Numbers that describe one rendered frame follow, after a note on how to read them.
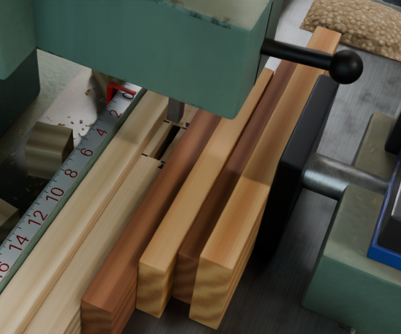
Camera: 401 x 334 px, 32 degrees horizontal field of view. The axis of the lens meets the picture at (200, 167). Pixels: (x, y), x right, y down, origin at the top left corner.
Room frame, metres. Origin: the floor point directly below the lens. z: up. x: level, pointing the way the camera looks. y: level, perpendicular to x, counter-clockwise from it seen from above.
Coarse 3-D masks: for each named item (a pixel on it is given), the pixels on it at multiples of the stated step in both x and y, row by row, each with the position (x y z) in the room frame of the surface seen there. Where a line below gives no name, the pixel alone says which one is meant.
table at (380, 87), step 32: (288, 0) 0.58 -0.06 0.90; (288, 32) 0.53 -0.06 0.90; (384, 64) 0.50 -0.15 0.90; (352, 96) 0.45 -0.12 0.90; (384, 96) 0.46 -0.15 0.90; (352, 128) 0.42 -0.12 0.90; (352, 160) 0.38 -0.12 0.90; (288, 224) 0.31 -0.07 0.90; (320, 224) 0.31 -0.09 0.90; (256, 256) 0.28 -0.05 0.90; (288, 256) 0.28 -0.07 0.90; (256, 288) 0.25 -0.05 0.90; (288, 288) 0.25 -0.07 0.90; (128, 320) 0.21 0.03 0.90; (160, 320) 0.22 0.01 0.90; (192, 320) 0.22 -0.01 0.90; (224, 320) 0.22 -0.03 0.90; (256, 320) 0.23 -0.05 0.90; (288, 320) 0.23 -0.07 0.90; (320, 320) 0.23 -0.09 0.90
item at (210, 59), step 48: (48, 0) 0.33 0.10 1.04; (96, 0) 0.32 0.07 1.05; (144, 0) 0.32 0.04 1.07; (192, 0) 0.32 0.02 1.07; (240, 0) 0.32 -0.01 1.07; (48, 48) 0.33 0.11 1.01; (96, 48) 0.32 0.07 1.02; (144, 48) 0.31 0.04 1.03; (192, 48) 0.31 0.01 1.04; (240, 48) 0.30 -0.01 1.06; (192, 96) 0.31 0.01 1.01; (240, 96) 0.30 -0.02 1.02
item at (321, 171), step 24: (312, 96) 0.34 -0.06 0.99; (312, 120) 0.32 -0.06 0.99; (288, 144) 0.29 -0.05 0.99; (312, 144) 0.30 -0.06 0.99; (288, 168) 0.28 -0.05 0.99; (312, 168) 0.31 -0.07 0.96; (336, 168) 0.31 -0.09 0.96; (288, 192) 0.27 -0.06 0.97; (336, 192) 0.30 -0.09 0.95; (384, 192) 0.30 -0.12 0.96; (264, 216) 0.28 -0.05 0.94; (288, 216) 0.29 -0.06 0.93; (264, 240) 0.28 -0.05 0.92
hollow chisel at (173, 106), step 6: (168, 102) 0.34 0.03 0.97; (174, 102) 0.34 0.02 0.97; (180, 102) 0.34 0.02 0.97; (168, 108) 0.34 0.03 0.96; (174, 108) 0.34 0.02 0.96; (180, 108) 0.34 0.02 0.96; (168, 114) 0.34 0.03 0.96; (174, 114) 0.34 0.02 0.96; (180, 114) 0.34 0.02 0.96; (168, 120) 0.34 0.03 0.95; (174, 120) 0.34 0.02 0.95; (180, 120) 0.34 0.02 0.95
